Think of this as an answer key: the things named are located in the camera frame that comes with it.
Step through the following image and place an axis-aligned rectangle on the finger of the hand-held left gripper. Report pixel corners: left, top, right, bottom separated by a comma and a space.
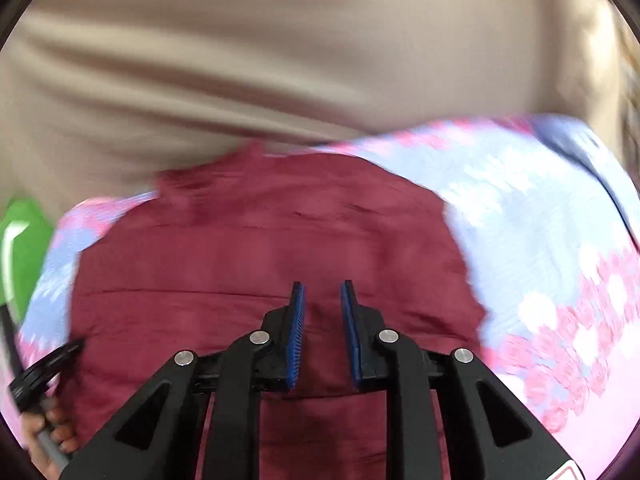
7, 338, 86, 414

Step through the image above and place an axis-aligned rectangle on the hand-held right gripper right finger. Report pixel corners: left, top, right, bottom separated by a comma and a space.
340, 279, 577, 480

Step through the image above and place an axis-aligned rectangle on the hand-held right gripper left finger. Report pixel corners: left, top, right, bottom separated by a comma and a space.
60, 281, 305, 480

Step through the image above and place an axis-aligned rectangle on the maroon puffer jacket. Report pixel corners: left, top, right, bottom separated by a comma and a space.
60, 142, 489, 480

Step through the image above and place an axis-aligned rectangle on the person's left hand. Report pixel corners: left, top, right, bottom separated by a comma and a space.
22, 396, 84, 474

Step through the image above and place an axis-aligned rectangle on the green pillow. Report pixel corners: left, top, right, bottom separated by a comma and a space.
0, 197, 57, 327

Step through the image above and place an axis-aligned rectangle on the pink blue floral bedsheet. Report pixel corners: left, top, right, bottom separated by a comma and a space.
0, 112, 640, 467

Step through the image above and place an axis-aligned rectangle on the beige curtain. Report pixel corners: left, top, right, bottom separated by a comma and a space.
0, 0, 632, 221

